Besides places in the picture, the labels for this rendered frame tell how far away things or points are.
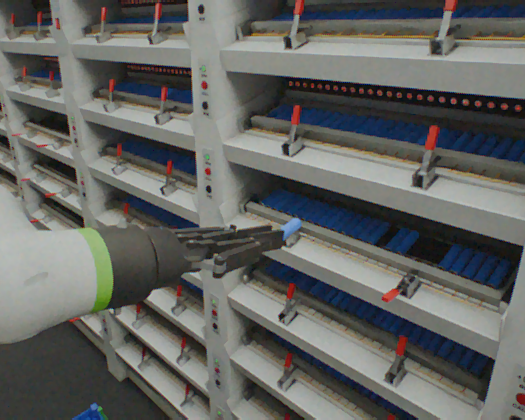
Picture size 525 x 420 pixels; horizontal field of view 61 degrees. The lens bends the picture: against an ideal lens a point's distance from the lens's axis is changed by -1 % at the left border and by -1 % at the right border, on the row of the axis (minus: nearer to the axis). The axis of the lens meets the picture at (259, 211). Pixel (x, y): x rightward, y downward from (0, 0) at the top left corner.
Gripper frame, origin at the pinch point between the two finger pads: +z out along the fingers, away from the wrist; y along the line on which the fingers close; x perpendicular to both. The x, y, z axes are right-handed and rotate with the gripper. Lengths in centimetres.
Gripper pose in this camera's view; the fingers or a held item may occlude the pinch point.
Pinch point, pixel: (259, 239)
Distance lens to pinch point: 67.5
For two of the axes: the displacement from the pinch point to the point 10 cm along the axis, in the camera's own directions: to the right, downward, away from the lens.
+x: 1.3, -9.6, -2.5
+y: 7.0, 2.7, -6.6
